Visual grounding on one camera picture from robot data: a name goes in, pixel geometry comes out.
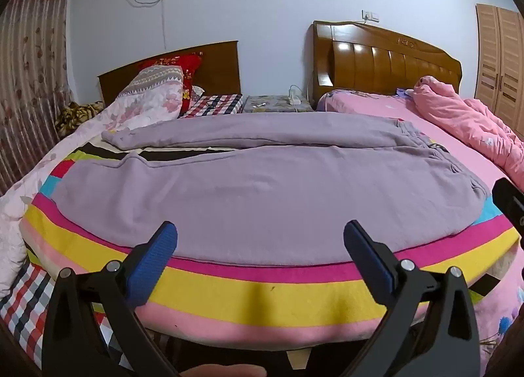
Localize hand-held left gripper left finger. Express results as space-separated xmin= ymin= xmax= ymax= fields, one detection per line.
xmin=41 ymin=221 xmax=181 ymax=377

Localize tiger print blanket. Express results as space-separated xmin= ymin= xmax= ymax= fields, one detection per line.
xmin=55 ymin=101 xmax=106 ymax=139

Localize flat wooden headboard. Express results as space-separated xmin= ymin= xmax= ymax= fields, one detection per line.
xmin=97 ymin=40 xmax=242 ymax=108

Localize nightstand with floral cover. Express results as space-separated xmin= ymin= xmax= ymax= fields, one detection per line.
xmin=241 ymin=95 xmax=316 ymax=114

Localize grey zigzag pillow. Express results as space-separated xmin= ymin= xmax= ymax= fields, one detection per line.
xmin=118 ymin=65 xmax=185 ymax=96

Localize plaid bedsheet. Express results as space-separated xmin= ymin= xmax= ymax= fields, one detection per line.
xmin=0 ymin=93 xmax=245 ymax=365

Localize light wooden wardrobe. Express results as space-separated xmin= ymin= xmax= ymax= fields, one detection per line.
xmin=475 ymin=3 xmax=524 ymax=127

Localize person's left hand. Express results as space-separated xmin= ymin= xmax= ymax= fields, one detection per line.
xmin=180 ymin=364 xmax=268 ymax=377

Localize colourful striped blanket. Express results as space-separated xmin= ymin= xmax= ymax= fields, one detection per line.
xmin=20 ymin=137 xmax=520 ymax=351

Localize white wall cable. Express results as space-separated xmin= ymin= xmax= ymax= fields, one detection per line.
xmin=127 ymin=0 xmax=168 ymax=50

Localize pink bedsheet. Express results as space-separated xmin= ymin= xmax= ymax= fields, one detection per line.
xmin=316 ymin=90 xmax=524 ymax=361

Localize red pillow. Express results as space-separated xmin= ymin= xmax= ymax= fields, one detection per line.
xmin=138 ymin=52 xmax=204 ymax=114

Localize white pink floral quilt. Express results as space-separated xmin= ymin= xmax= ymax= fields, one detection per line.
xmin=0 ymin=88 xmax=183 ymax=300

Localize purple pants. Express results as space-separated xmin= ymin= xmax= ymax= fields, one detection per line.
xmin=53 ymin=112 xmax=490 ymax=267

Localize floral striped curtain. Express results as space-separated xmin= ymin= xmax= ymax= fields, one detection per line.
xmin=0 ymin=0 xmax=77 ymax=198

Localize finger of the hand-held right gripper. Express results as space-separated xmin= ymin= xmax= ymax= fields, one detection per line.
xmin=492 ymin=178 xmax=524 ymax=241

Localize carved wooden headboard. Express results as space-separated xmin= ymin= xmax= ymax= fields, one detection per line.
xmin=312 ymin=20 xmax=463 ymax=112

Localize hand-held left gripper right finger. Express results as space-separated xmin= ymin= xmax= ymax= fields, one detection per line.
xmin=343 ymin=219 xmax=481 ymax=377

